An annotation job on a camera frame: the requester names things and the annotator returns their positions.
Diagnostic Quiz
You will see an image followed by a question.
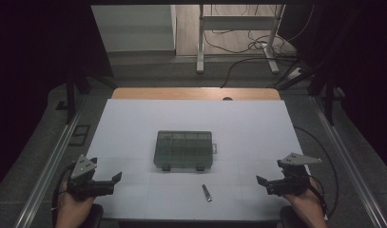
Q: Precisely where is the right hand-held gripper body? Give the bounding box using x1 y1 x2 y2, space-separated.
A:
276 152 324 197

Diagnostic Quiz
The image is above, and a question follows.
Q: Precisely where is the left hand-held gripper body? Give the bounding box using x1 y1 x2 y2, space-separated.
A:
66 154 99 201

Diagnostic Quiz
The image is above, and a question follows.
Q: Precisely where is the small dark metal bit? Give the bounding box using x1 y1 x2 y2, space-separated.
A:
202 183 214 202

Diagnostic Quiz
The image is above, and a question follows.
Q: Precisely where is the transparent grey compartment box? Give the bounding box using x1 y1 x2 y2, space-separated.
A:
153 129 218 173

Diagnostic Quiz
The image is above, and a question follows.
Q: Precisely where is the person's right hand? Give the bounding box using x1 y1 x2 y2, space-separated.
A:
284 177 326 219

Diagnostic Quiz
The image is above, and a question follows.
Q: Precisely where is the person's left hand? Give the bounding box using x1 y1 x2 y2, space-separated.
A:
56 181 95 219

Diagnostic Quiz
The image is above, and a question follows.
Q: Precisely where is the person's left leg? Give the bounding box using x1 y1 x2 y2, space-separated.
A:
84 203 105 228

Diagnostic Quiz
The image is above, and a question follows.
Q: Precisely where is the white foam board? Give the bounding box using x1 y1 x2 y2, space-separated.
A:
86 98 311 221

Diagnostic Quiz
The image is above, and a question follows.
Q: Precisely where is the black metal stand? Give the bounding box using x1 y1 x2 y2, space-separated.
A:
276 61 346 126
55 69 119 125

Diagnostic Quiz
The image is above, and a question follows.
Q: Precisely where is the white power strip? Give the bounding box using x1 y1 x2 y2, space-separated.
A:
286 66 305 81

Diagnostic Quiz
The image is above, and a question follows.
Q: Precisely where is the black curtain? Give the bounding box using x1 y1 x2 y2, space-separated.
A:
0 0 114 194
284 0 387 177

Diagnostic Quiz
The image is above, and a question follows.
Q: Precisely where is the white cabinet panel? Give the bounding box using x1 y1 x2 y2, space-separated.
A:
90 4 177 53

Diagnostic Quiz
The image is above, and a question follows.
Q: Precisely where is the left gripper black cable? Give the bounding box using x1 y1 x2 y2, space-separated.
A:
51 161 77 228

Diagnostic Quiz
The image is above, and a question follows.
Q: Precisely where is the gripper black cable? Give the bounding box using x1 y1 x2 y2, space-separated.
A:
308 175 328 219
51 161 77 228

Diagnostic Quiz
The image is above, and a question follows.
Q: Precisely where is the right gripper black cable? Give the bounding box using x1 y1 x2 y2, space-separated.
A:
308 175 328 219

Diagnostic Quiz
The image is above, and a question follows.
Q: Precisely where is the aluminium rail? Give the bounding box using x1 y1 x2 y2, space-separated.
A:
309 94 387 228
12 94 88 228

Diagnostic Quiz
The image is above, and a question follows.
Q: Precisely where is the long black floor cable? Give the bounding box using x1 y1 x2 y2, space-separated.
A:
293 125 340 220

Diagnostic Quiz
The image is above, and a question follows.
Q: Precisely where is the tangle of black cables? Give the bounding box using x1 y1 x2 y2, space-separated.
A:
203 4 316 61

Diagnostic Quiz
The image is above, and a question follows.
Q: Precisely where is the white metal desk frame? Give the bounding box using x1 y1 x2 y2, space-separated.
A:
196 4 286 75

